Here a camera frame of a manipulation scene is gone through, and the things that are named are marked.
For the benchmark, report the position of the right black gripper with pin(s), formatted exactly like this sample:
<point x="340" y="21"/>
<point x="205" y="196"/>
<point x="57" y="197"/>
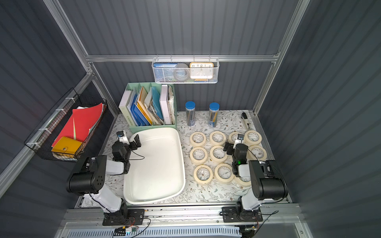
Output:
<point x="230" y="147"/>

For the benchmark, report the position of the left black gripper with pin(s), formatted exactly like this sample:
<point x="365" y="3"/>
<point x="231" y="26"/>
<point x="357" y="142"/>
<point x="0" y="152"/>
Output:
<point x="131" y="143"/>

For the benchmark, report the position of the cream masking tape roll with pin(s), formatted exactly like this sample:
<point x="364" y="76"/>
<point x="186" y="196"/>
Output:
<point x="224" y="173"/>
<point x="256" y="152"/>
<point x="198" y="139"/>
<point x="198" y="156"/>
<point x="217" y="138"/>
<point x="218" y="155"/>
<point x="244" y="182"/>
<point x="232" y="137"/>
<point x="252" y="137"/>
<point x="203" y="175"/>

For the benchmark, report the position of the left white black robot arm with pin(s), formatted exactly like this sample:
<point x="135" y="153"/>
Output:
<point x="89" y="175"/>

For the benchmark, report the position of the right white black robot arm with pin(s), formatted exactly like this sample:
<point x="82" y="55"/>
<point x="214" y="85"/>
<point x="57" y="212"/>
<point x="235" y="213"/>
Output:
<point x="266" y="182"/>

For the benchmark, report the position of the white plastic storage box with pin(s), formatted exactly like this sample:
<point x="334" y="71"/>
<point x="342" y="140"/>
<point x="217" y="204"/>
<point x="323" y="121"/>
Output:
<point x="157" y="169"/>

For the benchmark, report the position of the blue box in basket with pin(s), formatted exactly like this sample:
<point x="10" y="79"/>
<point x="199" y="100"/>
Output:
<point x="163" y="71"/>

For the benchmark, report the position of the grey tape roll in basket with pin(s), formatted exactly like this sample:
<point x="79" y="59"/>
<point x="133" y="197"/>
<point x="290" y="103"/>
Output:
<point x="181" y="72"/>

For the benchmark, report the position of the black white stapler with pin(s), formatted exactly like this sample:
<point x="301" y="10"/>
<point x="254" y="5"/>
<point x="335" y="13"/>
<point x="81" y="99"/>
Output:
<point x="245" y="121"/>

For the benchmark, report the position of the floral table mat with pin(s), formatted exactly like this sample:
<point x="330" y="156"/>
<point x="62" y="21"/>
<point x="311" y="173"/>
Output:
<point x="228" y="122"/>

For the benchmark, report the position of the white workspace book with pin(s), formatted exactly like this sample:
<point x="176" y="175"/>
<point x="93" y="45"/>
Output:
<point x="124" y="107"/>

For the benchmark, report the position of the red paper folder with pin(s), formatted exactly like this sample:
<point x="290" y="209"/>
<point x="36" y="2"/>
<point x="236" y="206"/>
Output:
<point x="81" y="123"/>

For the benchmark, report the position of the right blue-capped pencil tube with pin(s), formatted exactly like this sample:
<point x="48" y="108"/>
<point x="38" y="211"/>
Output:
<point x="213" y="112"/>

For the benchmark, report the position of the blue-capped pencil tube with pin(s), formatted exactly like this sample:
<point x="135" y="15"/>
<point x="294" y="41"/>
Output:
<point x="190" y="113"/>
<point x="213" y="112"/>

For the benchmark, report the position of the mint green file organizer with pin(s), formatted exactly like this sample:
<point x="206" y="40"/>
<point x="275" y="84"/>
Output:
<point x="145" y="107"/>

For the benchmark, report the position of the yellow wallet notebook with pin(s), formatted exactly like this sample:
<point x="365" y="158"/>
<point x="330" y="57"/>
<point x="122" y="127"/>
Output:
<point x="66" y="145"/>

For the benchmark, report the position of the white binder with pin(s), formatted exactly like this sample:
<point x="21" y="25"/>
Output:
<point x="164" y="97"/>

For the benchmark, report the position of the left blue-capped pencil tube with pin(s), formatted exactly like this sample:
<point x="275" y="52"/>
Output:
<point x="190" y="113"/>

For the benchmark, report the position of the yellow white alarm clock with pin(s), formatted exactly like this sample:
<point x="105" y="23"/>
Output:
<point x="201" y="71"/>

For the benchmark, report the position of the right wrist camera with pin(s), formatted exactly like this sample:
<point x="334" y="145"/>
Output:
<point x="239" y="140"/>

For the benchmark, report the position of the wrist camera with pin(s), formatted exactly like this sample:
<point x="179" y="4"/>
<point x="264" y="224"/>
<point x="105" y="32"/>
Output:
<point x="239" y="140"/>
<point x="122" y="137"/>

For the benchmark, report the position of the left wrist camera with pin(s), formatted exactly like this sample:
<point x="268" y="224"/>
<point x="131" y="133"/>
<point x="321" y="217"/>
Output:
<point x="122" y="137"/>

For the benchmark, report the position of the black wire side basket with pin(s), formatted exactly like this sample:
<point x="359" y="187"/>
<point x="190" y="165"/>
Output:
<point x="41" y="140"/>

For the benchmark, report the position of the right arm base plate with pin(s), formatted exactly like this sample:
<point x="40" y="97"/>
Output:
<point x="230" y="214"/>

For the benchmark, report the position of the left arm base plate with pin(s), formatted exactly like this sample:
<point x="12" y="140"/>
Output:
<point x="124" y="218"/>

